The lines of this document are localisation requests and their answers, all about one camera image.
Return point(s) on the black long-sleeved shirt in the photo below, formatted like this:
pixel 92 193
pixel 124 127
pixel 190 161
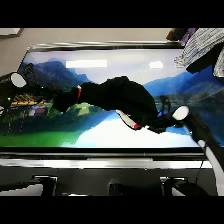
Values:
pixel 116 95

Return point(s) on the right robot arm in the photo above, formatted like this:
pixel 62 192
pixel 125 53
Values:
pixel 200 128

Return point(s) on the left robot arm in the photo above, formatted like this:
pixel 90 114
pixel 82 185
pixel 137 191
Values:
pixel 10 88

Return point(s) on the black garment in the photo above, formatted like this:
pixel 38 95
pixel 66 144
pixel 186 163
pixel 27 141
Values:
pixel 205 63

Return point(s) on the purple garment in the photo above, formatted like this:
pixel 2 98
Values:
pixel 187 35

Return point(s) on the striped shirt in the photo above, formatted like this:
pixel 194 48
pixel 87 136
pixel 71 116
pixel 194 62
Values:
pixel 203 41

